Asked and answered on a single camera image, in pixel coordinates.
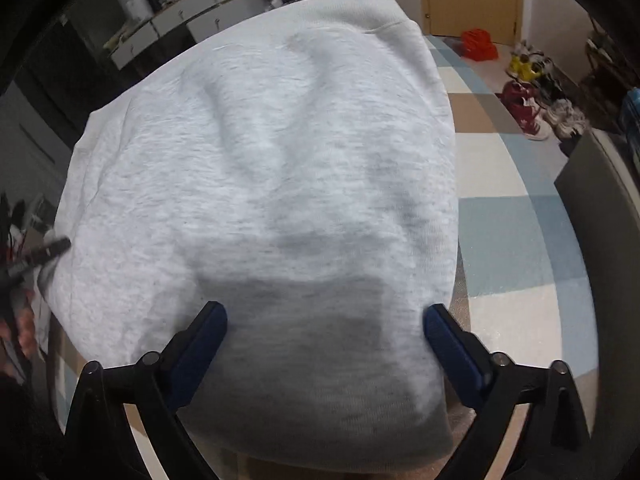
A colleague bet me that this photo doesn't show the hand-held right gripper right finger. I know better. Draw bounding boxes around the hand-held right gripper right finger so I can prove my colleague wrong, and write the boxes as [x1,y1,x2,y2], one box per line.
[423,303,592,480]

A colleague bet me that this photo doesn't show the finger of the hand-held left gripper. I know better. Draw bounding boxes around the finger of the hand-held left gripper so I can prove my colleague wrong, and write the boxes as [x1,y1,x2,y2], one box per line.
[7,237,72,282]

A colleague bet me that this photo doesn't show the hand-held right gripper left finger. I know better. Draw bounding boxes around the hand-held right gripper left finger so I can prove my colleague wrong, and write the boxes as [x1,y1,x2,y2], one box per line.
[64,301,229,480]

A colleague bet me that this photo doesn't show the light grey hoodie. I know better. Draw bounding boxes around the light grey hoodie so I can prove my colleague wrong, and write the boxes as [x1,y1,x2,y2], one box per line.
[52,0,460,475]

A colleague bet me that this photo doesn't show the person's left hand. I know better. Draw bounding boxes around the person's left hand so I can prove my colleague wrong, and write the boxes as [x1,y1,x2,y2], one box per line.
[0,289,38,377]

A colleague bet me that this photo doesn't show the checked bed sheet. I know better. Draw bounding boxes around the checked bed sheet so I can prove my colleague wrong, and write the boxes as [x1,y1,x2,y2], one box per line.
[30,35,598,480]

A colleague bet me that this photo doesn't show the person's black garment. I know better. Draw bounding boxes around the person's black garment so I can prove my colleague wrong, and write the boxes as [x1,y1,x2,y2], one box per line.
[0,375,67,480]

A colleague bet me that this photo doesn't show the red sneaker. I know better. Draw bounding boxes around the red sneaker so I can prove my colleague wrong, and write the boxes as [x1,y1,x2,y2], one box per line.
[500,81,552,142]

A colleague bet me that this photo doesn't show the white sneaker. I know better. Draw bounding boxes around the white sneaker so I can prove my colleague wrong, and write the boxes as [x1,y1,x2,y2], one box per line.
[542,99,587,141]

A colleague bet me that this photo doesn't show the white desk with drawers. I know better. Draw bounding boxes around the white desk with drawers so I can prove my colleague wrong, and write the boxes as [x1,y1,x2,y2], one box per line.
[107,0,281,70]

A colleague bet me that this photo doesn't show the yellow shoes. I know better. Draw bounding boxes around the yellow shoes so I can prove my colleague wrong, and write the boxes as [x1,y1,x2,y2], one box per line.
[507,42,553,83]

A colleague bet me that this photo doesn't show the red bag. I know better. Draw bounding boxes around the red bag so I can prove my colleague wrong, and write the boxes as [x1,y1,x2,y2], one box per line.
[459,28,501,62]

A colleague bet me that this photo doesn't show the shoe rack with shoes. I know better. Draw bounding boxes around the shoe rack with shoes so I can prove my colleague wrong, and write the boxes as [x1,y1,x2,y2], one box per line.
[580,17,633,133]

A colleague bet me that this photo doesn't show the grey bed frame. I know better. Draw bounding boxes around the grey bed frame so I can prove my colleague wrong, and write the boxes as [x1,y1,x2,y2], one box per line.
[554,129,640,361]

